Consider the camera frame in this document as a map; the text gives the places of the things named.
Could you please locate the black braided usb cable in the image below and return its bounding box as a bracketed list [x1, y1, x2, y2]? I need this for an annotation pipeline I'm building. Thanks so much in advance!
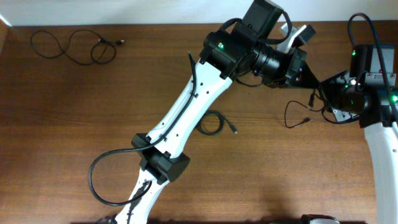
[283, 88, 330, 129]

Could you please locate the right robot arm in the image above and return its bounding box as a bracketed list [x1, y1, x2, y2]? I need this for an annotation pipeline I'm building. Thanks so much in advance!
[320, 44, 397, 223]

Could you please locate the black thin usb cable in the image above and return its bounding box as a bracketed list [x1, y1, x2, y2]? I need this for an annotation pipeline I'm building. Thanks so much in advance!
[29, 29, 125, 66]

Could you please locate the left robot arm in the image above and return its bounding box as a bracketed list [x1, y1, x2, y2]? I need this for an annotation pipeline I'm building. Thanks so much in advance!
[101, 1, 319, 223]

